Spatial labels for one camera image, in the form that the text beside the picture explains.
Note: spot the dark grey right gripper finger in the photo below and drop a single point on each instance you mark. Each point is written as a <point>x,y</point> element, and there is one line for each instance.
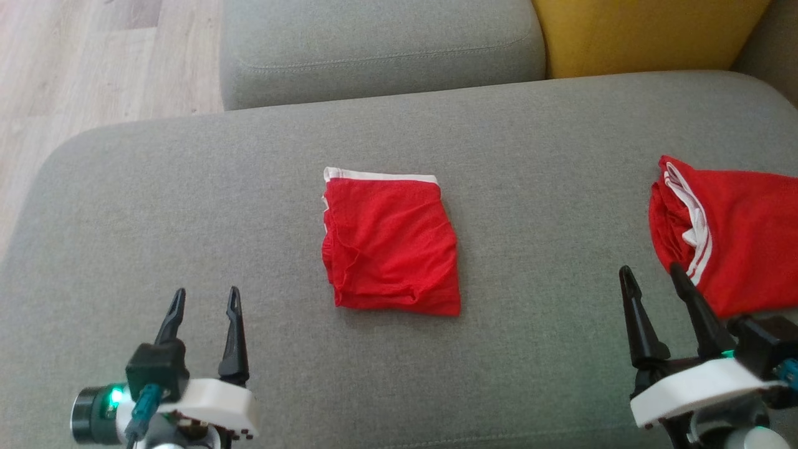
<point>707,333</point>
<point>645,343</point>

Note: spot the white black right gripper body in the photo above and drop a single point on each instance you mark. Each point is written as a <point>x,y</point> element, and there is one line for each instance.
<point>692,390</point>

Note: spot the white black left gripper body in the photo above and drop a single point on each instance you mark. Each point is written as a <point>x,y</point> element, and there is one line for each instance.
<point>212,402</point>

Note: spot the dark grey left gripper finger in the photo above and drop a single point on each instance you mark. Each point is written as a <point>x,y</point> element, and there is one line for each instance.
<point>171,324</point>
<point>234,349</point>

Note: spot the red Bulls 23 jersey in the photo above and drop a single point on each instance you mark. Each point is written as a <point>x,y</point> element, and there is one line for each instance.
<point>742,237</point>

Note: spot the red shorts white waistband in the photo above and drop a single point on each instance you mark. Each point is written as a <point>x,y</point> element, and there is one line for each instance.
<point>393,243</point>

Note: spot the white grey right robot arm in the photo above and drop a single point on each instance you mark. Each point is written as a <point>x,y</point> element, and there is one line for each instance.
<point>757,439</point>

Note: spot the grey fabric sofa seat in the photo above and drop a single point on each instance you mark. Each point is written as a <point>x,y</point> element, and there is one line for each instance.
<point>399,374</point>

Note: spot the grey sofa side cushion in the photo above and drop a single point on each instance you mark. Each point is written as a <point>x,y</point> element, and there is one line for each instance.
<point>773,43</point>

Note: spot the large yellow sofa cushion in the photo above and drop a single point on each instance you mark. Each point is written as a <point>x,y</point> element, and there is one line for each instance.
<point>642,31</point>

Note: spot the grey sofa back cushion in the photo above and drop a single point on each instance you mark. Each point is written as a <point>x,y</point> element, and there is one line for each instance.
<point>374,43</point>

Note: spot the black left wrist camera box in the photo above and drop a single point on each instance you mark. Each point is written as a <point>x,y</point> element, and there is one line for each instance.
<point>156,368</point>

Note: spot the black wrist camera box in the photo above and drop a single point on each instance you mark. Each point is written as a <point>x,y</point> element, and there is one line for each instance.
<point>156,368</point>
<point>764,346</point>

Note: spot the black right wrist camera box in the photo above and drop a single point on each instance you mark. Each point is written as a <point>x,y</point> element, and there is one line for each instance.
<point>764,346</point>

